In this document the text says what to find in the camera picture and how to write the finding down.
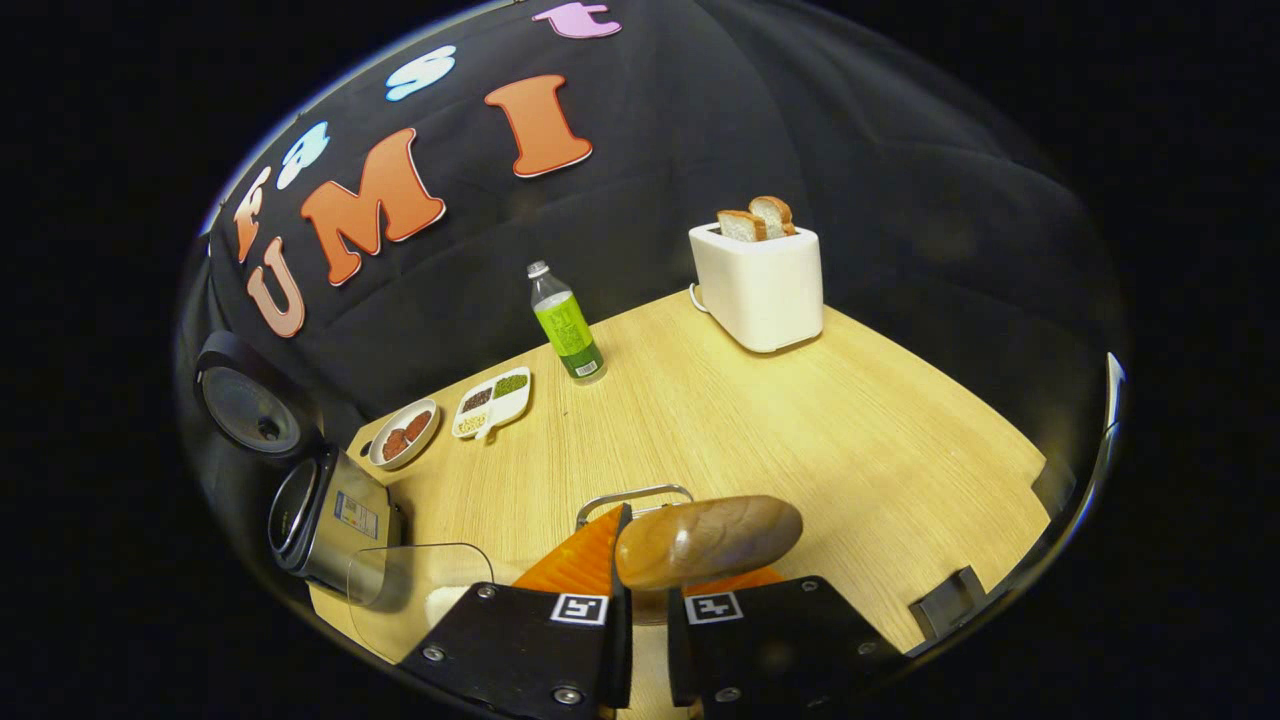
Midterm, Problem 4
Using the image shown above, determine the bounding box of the green label bottle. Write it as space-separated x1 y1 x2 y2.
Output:
527 260 608 386

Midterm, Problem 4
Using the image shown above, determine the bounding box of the white plate with red meat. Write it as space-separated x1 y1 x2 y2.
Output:
368 398 441 471

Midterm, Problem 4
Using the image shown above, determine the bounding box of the white toaster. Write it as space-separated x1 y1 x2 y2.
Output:
688 222 824 354

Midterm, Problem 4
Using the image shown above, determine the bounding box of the grey table edge bracket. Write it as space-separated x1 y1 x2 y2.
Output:
1033 455 1079 516
910 567 986 641

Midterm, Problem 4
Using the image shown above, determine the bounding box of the white divided bean dish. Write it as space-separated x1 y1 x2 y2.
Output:
452 367 533 442

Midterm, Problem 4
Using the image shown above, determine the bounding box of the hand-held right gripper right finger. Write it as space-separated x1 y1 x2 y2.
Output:
665 565 906 719

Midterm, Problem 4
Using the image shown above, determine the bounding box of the silver black rice cooker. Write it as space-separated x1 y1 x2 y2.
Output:
193 330 406 601

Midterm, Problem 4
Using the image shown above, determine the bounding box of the metal wire chopstick holder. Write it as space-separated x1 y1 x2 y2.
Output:
575 484 696 531

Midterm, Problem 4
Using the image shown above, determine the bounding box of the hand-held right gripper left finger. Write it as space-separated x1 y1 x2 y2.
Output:
398 503 634 719

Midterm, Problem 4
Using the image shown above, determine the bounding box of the wooden spoon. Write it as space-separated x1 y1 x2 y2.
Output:
613 495 804 593

